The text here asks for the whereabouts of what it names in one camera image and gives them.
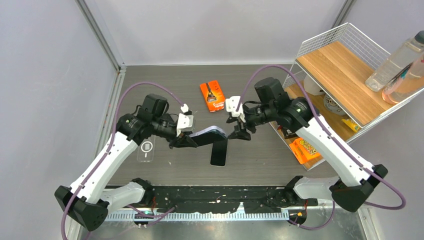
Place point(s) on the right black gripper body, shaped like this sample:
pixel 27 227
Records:
pixel 255 116

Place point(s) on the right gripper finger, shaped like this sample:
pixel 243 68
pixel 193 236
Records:
pixel 239 134
pixel 232 119

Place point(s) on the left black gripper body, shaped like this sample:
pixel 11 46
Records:
pixel 163 128

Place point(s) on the black phone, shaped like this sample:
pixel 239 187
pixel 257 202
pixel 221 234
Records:
pixel 219 153

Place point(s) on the orange razor box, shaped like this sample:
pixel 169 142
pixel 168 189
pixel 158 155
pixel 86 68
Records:
pixel 213 96

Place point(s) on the clear phone case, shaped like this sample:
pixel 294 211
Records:
pixel 146 150

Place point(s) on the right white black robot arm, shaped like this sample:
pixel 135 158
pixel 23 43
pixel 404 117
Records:
pixel 356 178

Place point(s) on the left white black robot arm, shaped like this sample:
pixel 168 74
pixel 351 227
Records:
pixel 86 201

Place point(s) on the dark snack bar packet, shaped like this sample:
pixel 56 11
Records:
pixel 288 134

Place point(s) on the orange packet under shelf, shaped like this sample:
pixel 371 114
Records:
pixel 304 152

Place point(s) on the white round container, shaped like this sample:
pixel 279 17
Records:
pixel 311 87

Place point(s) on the yellow snack packet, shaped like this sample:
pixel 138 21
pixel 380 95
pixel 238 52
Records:
pixel 351 124

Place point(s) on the pink tinted bottle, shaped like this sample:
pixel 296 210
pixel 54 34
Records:
pixel 405 83

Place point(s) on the clear water bottle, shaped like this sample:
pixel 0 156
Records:
pixel 396 62

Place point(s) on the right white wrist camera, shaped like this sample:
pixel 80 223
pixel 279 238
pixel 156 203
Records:
pixel 233 106

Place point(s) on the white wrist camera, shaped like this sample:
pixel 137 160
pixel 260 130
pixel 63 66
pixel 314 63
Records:
pixel 185 121
pixel 233 106

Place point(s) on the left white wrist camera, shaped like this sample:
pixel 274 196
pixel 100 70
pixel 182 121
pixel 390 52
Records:
pixel 185 121

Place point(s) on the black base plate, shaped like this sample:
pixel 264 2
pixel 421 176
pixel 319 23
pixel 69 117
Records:
pixel 222 199

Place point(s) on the white wire wooden shelf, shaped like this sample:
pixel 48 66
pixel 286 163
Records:
pixel 339 61

